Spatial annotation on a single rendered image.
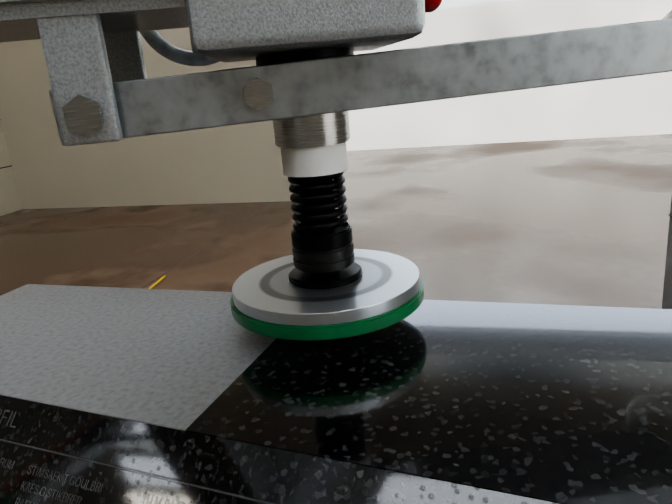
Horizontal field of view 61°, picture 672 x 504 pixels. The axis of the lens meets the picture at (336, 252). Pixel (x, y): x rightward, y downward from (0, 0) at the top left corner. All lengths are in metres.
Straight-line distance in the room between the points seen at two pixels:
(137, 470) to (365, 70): 0.41
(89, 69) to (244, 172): 5.31
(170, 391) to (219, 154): 5.38
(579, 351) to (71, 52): 0.53
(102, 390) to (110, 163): 5.99
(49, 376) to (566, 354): 0.52
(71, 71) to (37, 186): 6.67
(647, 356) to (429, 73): 0.34
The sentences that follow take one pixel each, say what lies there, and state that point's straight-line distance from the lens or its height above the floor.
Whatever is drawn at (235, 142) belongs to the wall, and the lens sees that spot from 5.82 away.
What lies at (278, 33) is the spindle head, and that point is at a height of 1.18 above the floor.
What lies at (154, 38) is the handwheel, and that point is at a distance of 0.78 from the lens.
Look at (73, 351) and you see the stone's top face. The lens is 0.73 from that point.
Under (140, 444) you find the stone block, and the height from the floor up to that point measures 0.86.
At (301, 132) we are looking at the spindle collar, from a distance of 0.58.
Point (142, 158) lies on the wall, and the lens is 6.35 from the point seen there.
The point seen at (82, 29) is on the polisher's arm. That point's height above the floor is 1.20.
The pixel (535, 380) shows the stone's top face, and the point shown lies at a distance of 0.56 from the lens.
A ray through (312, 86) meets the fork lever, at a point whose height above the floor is 1.14.
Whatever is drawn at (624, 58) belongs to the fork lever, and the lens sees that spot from 0.66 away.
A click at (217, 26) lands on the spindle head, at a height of 1.19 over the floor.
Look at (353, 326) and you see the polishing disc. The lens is 0.56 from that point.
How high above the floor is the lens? 1.14
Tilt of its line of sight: 17 degrees down
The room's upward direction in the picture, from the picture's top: 5 degrees counter-clockwise
